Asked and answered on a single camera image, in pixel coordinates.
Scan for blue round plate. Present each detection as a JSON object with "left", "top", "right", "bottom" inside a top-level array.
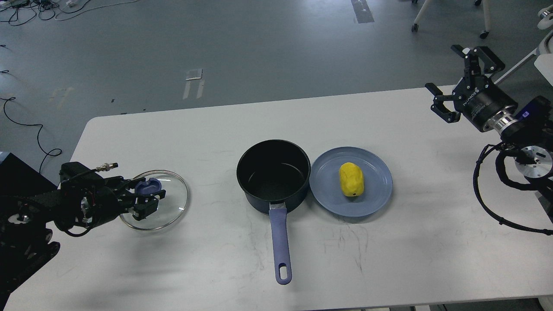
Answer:
[{"left": 310, "top": 147, "right": 393, "bottom": 217}]

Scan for tangled cables on floor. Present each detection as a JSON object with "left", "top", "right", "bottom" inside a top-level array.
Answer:
[{"left": 0, "top": 0, "right": 139, "bottom": 27}]

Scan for glass pot lid purple knob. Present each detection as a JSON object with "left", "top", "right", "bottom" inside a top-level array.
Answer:
[{"left": 118, "top": 170, "right": 190, "bottom": 231}]

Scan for dark blue saucepan purple handle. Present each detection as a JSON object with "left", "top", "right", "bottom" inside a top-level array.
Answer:
[{"left": 236, "top": 140, "right": 311, "bottom": 285}]

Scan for white furniture at right edge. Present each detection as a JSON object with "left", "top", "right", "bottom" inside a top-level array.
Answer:
[{"left": 494, "top": 5, "right": 553, "bottom": 85}]

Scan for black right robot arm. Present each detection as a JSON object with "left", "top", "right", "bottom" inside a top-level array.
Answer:
[{"left": 425, "top": 44, "right": 552, "bottom": 236}]

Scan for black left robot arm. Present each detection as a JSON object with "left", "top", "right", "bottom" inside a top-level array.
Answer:
[{"left": 0, "top": 162, "right": 166, "bottom": 308}]

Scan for black box at left edge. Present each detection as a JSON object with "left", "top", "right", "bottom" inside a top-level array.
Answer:
[{"left": 0, "top": 152, "right": 57, "bottom": 197}]

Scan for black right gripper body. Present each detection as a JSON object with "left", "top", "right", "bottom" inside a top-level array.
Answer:
[{"left": 454, "top": 76, "right": 518, "bottom": 133}]

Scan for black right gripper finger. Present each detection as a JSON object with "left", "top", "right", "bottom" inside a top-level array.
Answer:
[
  {"left": 425, "top": 83, "right": 463, "bottom": 124},
  {"left": 451, "top": 44, "right": 505, "bottom": 77}
]

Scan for white rolling chair base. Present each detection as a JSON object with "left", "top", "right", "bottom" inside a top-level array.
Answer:
[{"left": 410, "top": 0, "right": 493, "bottom": 39}]

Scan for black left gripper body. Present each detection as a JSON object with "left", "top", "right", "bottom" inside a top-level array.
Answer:
[{"left": 60, "top": 173, "right": 130, "bottom": 229}]

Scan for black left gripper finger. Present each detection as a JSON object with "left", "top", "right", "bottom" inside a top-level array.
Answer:
[
  {"left": 117, "top": 176, "right": 166, "bottom": 201},
  {"left": 127, "top": 199, "right": 159, "bottom": 221}
]

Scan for black floor cable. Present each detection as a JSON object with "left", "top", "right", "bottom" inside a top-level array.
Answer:
[{"left": 0, "top": 97, "right": 64, "bottom": 175}]

